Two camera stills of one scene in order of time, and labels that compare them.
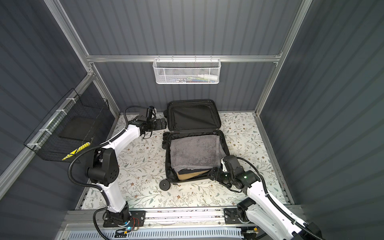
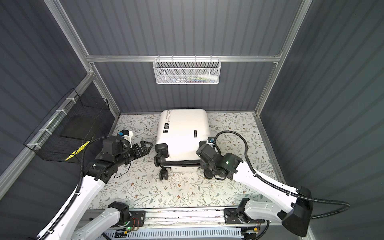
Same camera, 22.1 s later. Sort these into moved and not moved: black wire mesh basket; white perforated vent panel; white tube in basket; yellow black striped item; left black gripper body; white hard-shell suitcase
Moved: left black gripper body; white hard-shell suitcase
Not moved: white tube in basket; black wire mesh basket; yellow black striped item; white perforated vent panel
